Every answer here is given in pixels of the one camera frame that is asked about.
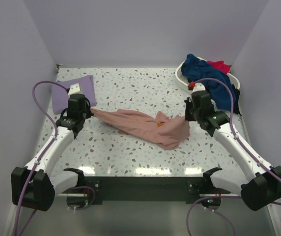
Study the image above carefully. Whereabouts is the white laundry basket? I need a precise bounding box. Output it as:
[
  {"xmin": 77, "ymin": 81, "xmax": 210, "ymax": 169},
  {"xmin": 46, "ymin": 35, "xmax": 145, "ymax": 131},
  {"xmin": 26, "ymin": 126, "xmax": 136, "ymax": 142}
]
[{"xmin": 175, "ymin": 62, "xmax": 241, "ymax": 94}]

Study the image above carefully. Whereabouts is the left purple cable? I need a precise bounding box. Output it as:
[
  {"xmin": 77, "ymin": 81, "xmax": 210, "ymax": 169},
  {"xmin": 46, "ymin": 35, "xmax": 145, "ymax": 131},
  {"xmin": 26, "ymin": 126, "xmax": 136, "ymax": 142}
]
[{"xmin": 11, "ymin": 80, "xmax": 97, "ymax": 236}]

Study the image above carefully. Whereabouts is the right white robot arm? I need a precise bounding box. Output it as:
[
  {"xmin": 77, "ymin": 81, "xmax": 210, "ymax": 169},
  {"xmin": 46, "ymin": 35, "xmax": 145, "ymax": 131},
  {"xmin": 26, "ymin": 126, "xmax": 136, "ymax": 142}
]
[{"xmin": 185, "ymin": 90, "xmax": 281, "ymax": 211}]

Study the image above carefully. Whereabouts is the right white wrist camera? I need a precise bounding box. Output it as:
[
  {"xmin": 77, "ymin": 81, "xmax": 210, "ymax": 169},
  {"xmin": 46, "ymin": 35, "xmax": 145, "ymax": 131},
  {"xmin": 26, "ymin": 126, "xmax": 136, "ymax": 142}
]
[{"xmin": 188, "ymin": 82, "xmax": 206, "ymax": 93}]

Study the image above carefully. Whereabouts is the blue t shirt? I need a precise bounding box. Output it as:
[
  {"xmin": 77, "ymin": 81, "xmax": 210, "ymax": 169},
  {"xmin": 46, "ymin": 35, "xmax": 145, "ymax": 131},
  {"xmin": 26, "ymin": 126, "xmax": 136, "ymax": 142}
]
[{"xmin": 181, "ymin": 54, "xmax": 236, "ymax": 111}]

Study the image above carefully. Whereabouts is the pink t shirt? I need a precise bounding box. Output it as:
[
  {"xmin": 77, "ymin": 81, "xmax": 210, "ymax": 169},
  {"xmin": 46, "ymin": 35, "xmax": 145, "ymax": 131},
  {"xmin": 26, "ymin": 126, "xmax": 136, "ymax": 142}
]
[{"xmin": 91, "ymin": 108, "xmax": 190, "ymax": 150}]

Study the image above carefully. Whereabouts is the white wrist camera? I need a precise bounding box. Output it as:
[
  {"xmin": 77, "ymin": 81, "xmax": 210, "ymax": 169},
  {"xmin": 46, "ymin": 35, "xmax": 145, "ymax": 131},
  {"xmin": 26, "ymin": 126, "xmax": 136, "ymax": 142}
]
[
  {"xmin": 188, "ymin": 82, "xmax": 206, "ymax": 93},
  {"xmin": 68, "ymin": 83, "xmax": 83, "ymax": 96}
]

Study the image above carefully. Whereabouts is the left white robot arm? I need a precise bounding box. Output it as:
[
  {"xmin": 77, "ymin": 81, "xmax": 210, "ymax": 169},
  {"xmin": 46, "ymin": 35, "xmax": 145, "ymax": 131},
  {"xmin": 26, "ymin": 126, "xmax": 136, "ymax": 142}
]
[{"xmin": 11, "ymin": 94, "xmax": 93, "ymax": 211}]

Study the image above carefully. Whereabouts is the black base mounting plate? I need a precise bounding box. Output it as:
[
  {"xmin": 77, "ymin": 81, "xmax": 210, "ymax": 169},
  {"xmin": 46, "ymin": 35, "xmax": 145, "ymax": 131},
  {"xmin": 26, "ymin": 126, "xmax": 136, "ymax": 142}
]
[{"xmin": 56, "ymin": 176, "xmax": 232, "ymax": 209}]

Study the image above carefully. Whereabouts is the red t shirt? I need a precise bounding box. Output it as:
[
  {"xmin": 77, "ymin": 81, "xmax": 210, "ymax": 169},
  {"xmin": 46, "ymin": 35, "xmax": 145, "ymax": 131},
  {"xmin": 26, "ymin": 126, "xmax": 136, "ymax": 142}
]
[{"xmin": 207, "ymin": 60, "xmax": 231, "ymax": 74}]

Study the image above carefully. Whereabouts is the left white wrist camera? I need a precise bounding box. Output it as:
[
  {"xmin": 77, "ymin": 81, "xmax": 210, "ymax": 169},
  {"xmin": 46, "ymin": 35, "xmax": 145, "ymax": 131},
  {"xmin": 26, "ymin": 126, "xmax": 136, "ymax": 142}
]
[{"xmin": 68, "ymin": 83, "xmax": 83, "ymax": 96}]

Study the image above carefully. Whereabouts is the folded purple t shirt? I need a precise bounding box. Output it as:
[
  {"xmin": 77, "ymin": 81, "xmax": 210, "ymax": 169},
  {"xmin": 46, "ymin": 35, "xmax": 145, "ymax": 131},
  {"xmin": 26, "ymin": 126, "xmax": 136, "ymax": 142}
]
[{"xmin": 52, "ymin": 75, "xmax": 97, "ymax": 115}]

